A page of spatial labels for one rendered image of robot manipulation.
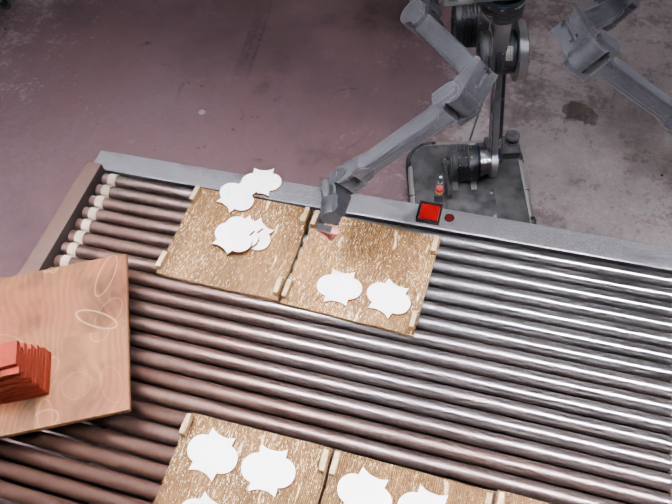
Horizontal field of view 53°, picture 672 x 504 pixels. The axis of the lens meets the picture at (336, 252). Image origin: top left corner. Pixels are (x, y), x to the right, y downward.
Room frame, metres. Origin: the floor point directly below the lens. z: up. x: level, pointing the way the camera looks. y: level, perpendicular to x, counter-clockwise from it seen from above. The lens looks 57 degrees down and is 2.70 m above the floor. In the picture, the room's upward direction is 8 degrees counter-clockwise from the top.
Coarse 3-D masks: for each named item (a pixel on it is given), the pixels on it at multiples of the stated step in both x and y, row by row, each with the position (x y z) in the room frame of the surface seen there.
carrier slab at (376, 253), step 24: (312, 240) 1.21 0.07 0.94; (336, 240) 1.20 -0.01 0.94; (360, 240) 1.19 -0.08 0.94; (384, 240) 1.17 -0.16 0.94; (408, 240) 1.16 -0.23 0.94; (432, 240) 1.15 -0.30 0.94; (312, 264) 1.12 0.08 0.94; (336, 264) 1.11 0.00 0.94; (360, 264) 1.10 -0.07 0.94; (384, 264) 1.08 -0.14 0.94; (408, 264) 1.07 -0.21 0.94; (432, 264) 1.06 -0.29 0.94; (312, 288) 1.04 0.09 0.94; (312, 312) 0.96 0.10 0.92; (336, 312) 0.94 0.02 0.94; (360, 312) 0.93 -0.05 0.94; (408, 312) 0.91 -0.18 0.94; (408, 336) 0.84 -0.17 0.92
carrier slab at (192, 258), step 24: (216, 192) 1.46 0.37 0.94; (192, 216) 1.38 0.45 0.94; (216, 216) 1.36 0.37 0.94; (240, 216) 1.35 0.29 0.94; (264, 216) 1.33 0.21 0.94; (288, 216) 1.32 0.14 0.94; (192, 240) 1.28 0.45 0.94; (288, 240) 1.23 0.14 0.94; (168, 264) 1.20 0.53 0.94; (192, 264) 1.19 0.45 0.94; (216, 264) 1.17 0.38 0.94; (240, 264) 1.16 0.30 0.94; (264, 264) 1.15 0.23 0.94; (288, 264) 1.14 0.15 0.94; (216, 288) 1.10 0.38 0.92; (240, 288) 1.07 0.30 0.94; (264, 288) 1.06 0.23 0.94
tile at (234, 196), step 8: (232, 184) 1.48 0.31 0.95; (240, 184) 1.47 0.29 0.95; (224, 192) 1.45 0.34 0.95; (232, 192) 1.45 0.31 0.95; (240, 192) 1.44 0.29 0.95; (248, 192) 1.44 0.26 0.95; (256, 192) 1.43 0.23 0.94; (224, 200) 1.42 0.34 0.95; (232, 200) 1.41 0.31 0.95; (240, 200) 1.41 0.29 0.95; (248, 200) 1.40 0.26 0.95; (232, 208) 1.38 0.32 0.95; (240, 208) 1.37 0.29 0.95; (248, 208) 1.37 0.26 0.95
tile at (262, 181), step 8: (248, 176) 1.52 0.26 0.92; (256, 176) 1.52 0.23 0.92; (264, 176) 1.51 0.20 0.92; (272, 176) 1.51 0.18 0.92; (248, 184) 1.49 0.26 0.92; (256, 184) 1.48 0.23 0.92; (264, 184) 1.48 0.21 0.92; (272, 184) 1.47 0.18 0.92; (280, 184) 1.47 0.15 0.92; (264, 192) 1.44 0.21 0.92
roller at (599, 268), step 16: (112, 176) 1.61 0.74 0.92; (160, 192) 1.52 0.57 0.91; (176, 192) 1.51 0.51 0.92; (384, 224) 1.24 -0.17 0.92; (448, 240) 1.15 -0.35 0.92; (464, 240) 1.14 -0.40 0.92; (480, 240) 1.13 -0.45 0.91; (496, 256) 1.08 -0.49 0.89; (512, 256) 1.06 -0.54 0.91; (528, 256) 1.05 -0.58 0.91; (544, 256) 1.04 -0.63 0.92; (560, 256) 1.03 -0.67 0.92; (592, 272) 0.97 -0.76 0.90; (608, 272) 0.96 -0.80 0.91; (624, 272) 0.95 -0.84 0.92; (640, 272) 0.94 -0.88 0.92; (656, 272) 0.93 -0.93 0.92
